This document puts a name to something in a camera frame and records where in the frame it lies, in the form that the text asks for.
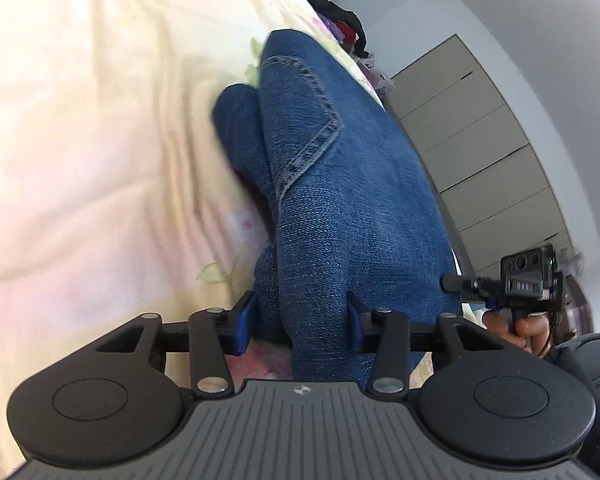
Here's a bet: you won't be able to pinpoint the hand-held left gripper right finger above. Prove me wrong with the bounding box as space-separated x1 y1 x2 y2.
346 290 512 401

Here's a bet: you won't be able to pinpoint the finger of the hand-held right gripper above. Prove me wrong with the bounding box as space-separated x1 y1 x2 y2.
440 273 505 296

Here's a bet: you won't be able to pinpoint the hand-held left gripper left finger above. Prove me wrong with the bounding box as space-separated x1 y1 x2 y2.
94 290 257 400

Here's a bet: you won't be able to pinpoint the blue denim pants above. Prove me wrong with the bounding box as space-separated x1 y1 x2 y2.
211 29 474 394

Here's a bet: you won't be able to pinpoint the person's right hand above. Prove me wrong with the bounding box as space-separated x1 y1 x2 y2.
482 308 554 359

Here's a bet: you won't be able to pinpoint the grey wardrobe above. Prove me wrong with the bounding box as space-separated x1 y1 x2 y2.
382 34 582 274

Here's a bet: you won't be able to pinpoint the floral yellow bedsheet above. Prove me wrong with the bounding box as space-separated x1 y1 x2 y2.
0 0 397 477

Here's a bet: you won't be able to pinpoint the pile of clothes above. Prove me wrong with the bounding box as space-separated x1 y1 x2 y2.
305 0 396 102

